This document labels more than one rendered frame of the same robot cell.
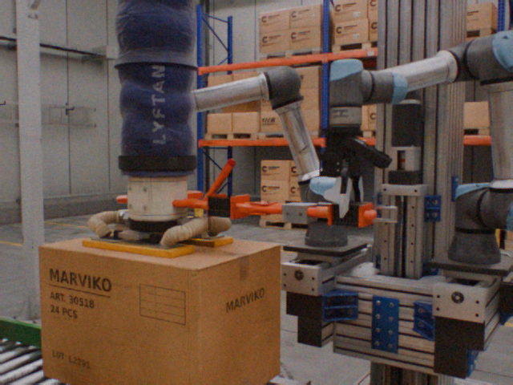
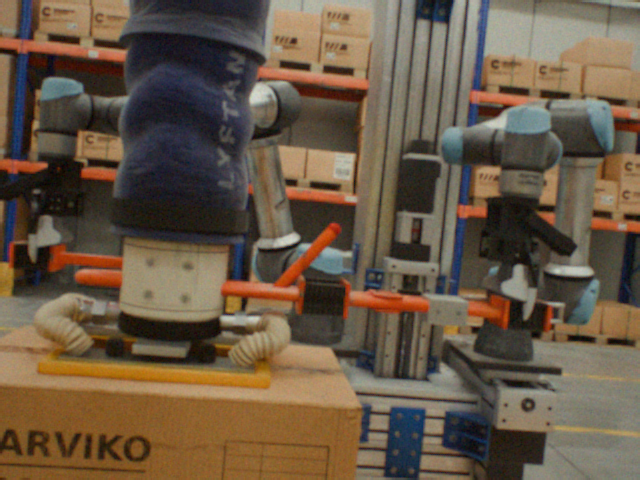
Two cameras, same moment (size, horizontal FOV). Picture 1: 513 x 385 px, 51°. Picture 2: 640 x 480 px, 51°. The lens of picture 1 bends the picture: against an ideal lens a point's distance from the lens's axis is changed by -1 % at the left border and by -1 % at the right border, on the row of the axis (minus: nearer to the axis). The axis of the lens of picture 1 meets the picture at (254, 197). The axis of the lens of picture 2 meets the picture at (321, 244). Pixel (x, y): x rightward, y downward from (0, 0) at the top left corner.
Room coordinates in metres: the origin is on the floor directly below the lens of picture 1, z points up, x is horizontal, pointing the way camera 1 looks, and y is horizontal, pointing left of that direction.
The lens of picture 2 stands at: (0.54, 0.78, 1.36)
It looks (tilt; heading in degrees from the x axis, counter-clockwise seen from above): 3 degrees down; 322
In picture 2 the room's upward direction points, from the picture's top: 6 degrees clockwise
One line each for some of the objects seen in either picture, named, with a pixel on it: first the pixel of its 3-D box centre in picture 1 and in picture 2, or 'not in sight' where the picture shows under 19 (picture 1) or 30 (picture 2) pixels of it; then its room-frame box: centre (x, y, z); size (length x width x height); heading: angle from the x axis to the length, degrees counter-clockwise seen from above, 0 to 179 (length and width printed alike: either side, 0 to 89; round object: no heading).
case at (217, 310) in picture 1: (160, 310); (158, 475); (1.57, 0.28, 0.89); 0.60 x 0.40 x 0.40; 58
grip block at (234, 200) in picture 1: (228, 205); (321, 296); (1.44, 0.07, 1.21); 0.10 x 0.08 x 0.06; 148
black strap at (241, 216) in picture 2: (158, 162); (180, 215); (1.58, 0.28, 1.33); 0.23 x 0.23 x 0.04
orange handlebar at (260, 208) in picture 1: (236, 201); (287, 285); (1.57, 0.05, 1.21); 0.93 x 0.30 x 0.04; 58
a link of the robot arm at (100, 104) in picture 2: not in sight; (112, 116); (1.93, 0.28, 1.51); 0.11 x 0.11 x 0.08; 6
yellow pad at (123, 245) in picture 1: (135, 241); (160, 358); (1.49, 0.33, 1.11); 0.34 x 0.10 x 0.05; 58
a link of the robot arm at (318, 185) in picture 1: (325, 196); (316, 272); (1.88, -0.25, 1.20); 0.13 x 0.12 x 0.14; 6
